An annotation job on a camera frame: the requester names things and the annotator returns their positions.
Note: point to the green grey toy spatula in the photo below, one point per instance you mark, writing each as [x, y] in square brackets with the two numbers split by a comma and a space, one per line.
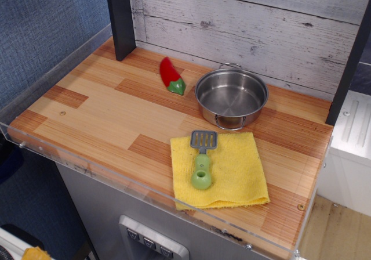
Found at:
[203, 141]

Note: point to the steel pot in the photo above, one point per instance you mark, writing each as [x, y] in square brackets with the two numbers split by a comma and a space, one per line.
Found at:
[230, 97]

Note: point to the yellow cloth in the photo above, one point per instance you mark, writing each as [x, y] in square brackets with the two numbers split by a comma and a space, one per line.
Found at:
[238, 179]

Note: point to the red toy chili pepper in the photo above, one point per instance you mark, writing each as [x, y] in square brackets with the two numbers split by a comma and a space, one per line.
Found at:
[171, 78]

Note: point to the grey cabinet with dispenser panel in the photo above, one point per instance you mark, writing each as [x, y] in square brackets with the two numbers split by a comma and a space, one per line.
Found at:
[123, 223]

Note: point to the clear acrylic front guard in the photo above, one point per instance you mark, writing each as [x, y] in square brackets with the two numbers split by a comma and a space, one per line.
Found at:
[137, 158]

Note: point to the clear acrylic guard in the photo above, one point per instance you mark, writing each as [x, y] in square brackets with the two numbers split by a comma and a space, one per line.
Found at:
[49, 79]
[137, 158]

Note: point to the clear acrylic left guard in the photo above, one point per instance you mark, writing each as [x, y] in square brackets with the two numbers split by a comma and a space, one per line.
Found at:
[49, 79]

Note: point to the yellow object bottom left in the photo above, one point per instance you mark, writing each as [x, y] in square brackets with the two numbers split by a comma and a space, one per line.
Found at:
[35, 253]

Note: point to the dark grey left post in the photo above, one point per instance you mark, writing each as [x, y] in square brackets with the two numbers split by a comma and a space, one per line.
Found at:
[122, 27]

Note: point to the dark grey post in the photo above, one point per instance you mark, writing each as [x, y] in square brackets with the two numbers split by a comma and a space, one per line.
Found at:
[350, 68]
[122, 27]

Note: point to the dark grey right post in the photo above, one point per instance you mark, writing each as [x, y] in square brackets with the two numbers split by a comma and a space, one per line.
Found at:
[350, 68]

